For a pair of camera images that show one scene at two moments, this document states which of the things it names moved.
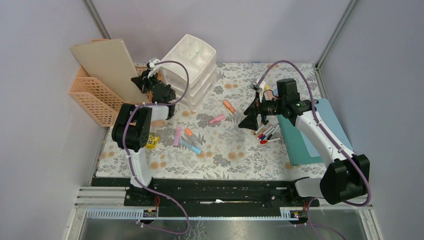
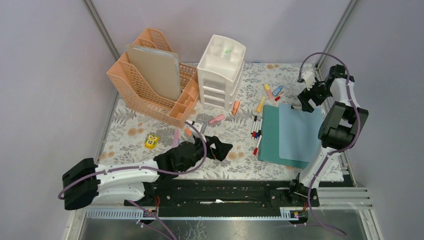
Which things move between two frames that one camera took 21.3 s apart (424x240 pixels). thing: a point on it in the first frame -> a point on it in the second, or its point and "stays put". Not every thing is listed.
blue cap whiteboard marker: [264, 136] -> [256, 135]
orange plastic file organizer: [103, 104] -> [173, 113]
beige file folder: [109, 62] -> [158, 71]
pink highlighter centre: [217, 118] stays put
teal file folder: [298, 152] -> [269, 151]
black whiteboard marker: [269, 136] -> [260, 129]
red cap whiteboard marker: [261, 135] -> [254, 133]
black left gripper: [139, 81] -> [221, 150]
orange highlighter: [226, 103] -> [236, 107]
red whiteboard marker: [266, 141] -> [256, 149]
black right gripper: [250, 121] -> [305, 96]
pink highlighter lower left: [176, 142] stays put
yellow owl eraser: [152, 141] stays put
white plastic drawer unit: [192, 70] -> [220, 68]
